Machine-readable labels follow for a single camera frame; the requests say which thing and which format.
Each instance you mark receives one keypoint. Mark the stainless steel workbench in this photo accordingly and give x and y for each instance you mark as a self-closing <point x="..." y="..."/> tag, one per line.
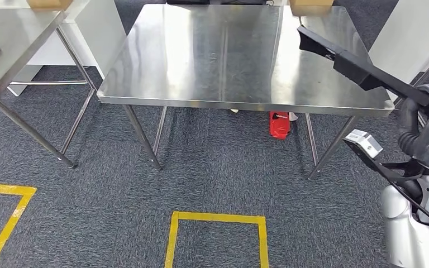
<point x="199" y="55"/>

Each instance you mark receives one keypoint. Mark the black plastic plate frame part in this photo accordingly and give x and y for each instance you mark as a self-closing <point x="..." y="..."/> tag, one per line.
<point x="351" y="68"/>

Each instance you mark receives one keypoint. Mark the white round bag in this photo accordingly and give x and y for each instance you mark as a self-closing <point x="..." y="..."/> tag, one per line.
<point x="294" y="117"/>

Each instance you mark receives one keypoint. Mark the brown cardboard box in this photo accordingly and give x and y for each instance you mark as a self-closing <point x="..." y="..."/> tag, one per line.
<point x="310" y="6"/>
<point x="49" y="3"/>

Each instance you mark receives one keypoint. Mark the red handbag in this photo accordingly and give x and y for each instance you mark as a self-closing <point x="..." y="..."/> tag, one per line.
<point x="279" y="127"/>

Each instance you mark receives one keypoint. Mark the yellow floor tape outline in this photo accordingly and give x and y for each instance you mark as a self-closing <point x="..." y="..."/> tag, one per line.
<point x="18" y="207"/>
<point x="218" y="217"/>

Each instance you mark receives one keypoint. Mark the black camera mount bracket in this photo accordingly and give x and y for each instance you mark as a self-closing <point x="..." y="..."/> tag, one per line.
<point x="377" y="166"/>

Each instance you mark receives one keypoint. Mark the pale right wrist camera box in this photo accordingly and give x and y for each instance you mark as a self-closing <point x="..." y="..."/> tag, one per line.
<point x="364" y="142"/>

